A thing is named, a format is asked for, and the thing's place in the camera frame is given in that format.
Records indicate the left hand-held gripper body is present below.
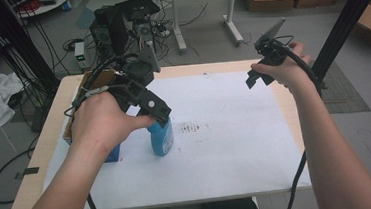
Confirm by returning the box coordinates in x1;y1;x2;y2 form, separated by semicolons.
112;39;173;124

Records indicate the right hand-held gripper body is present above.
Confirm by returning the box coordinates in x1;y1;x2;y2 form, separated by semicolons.
251;16;293;69

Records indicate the blue plastic bottle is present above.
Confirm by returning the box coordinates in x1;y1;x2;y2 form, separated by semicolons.
146;118;176;159

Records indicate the blue cardboard box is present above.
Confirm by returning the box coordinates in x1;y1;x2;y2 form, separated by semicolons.
58;68;128;167

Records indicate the person's right hand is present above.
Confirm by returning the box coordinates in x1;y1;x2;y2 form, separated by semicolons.
248;39;318;97

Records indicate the person's left hand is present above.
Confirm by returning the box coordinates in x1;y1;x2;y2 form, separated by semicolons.
67;86;160;161

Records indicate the white paper sheet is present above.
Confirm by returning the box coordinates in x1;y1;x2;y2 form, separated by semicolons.
35;65;313;209

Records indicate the black computer equipment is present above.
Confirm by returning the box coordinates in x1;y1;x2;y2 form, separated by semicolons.
86;0;166;65

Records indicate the grey power supply box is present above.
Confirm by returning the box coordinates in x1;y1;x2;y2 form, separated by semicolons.
72;40;88;71

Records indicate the white-legged desk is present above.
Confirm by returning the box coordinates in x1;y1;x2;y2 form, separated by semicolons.
165;0;274;57

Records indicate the grey floor mat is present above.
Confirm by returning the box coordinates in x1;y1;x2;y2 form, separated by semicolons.
317;58;371;116

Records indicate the black metal stand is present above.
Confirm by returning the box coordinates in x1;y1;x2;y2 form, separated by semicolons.
305;0;371;83

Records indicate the round white table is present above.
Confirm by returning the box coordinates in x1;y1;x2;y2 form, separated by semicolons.
8;0;74;20

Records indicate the black tape strip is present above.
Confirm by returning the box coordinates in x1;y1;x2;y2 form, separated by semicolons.
13;166;41;181

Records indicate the black curtain stand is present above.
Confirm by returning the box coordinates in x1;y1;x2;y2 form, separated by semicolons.
0;0;62;100

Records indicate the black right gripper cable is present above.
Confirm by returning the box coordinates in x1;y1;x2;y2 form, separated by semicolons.
268;33;337;209

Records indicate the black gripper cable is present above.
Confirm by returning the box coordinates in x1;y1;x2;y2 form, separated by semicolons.
59;54;132;118
268;33;337;209

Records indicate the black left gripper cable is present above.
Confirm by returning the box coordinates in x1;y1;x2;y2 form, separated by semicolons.
59;54;132;118

